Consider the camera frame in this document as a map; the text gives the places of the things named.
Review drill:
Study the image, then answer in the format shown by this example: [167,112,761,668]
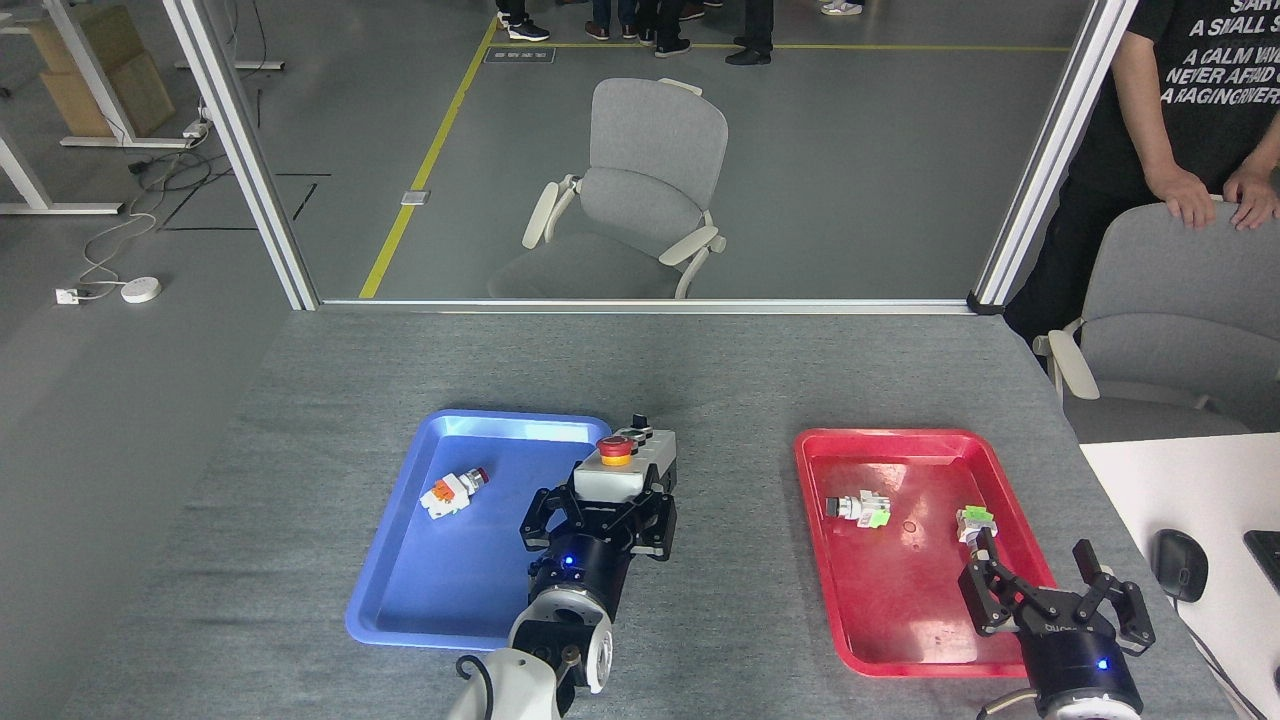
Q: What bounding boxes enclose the white floor cable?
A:
[78,208,159,296]

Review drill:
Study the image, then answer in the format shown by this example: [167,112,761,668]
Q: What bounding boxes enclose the grey control box with buttons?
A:
[573,412,678,506]

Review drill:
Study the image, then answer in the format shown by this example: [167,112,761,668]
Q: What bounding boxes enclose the silver aluminium crossbar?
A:
[318,297,976,316]

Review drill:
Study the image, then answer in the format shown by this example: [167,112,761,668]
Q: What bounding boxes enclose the silver aluminium post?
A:
[163,0,321,311]
[968,0,1141,316]

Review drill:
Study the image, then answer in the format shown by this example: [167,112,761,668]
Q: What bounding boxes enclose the black keyboard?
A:
[1243,530,1280,591]

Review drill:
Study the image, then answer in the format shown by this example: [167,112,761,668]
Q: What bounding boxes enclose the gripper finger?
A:
[519,485,593,553]
[1072,540,1157,656]
[958,527,1043,638]
[622,478,678,561]

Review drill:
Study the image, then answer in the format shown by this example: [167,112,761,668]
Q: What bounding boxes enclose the grey office chair white armrests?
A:
[1033,193,1280,444]
[488,78,729,299]

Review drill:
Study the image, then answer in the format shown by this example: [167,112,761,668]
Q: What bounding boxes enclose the white desk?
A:
[1078,432,1280,720]

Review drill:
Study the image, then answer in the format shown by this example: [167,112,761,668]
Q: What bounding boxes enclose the black selector switch green block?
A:
[825,490,892,529]

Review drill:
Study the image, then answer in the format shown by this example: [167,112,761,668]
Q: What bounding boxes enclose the person's right hand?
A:
[1148,168,1217,230]

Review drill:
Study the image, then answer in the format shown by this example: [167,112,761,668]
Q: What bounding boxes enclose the black computer mouse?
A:
[1150,529,1210,603]

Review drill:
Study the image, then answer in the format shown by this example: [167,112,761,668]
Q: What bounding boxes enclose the white table frame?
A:
[0,0,196,216]

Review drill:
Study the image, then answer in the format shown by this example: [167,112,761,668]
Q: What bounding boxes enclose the red plastic tray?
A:
[794,428,1061,679]

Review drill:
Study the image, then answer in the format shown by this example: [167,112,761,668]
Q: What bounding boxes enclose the black mouse cable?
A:
[1180,600,1251,720]

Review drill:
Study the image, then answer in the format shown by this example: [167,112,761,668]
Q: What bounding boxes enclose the person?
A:
[1003,0,1280,346]

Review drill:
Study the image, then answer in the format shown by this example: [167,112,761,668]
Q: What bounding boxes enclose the blue plastic tray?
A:
[345,408,613,651]

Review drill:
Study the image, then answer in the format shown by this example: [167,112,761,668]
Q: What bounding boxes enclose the red push button orange block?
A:
[420,467,491,520]

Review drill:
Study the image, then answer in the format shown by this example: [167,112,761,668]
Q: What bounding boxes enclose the large cardboard box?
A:
[40,52,176,139]

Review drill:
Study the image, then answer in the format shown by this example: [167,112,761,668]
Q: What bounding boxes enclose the person's left hand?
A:
[1222,160,1280,232]

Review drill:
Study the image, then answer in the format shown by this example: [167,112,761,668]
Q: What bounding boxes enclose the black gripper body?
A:
[1015,610,1144,713]
[527,528,637,611]

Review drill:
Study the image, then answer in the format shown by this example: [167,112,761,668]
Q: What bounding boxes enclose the small cardboard box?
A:
[28,5,144,73]

